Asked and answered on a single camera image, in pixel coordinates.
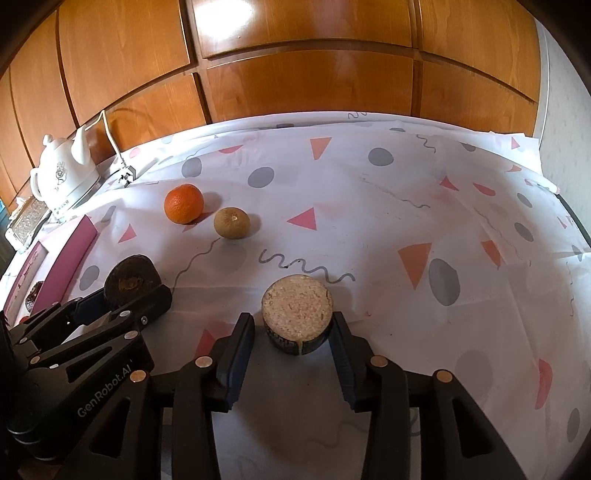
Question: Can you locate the orange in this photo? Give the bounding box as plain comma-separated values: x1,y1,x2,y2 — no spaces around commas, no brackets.
164,183,205,225

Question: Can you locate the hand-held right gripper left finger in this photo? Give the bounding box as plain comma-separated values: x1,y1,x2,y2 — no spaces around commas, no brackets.
88,312,256,480

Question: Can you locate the wooden panelled wardrobe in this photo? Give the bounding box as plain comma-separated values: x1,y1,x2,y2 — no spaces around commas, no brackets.
0,0,550,208

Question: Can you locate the white ceramic electric kettle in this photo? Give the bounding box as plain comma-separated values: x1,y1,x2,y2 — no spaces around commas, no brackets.
30,126,100,217

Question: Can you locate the silver ornate tissue box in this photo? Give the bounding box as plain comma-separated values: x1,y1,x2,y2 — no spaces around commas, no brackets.
9,196,52,247

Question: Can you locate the shallow pink cardboard box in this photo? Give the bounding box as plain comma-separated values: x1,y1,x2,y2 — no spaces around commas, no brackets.
0,215,99,324

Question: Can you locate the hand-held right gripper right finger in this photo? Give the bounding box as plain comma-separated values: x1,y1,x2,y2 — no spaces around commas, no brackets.
329,311,532,480

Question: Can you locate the white patterned tablecloth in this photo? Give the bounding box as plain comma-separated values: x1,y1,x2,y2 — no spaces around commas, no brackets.
0,111,591,480

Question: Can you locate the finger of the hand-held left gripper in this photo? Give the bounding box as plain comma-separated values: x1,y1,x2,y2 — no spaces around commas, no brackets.
18,284,174,384
2,288,114,344

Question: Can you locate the white kettle power cord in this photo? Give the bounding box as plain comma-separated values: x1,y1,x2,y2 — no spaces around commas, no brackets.
99,110,137,188

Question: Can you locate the brown kiwi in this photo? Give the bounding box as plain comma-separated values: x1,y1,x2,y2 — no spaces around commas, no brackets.
213,207,252,240

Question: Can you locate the cut dark-skinned fruit half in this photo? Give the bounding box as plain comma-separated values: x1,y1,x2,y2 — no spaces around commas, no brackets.
261,274,334,357

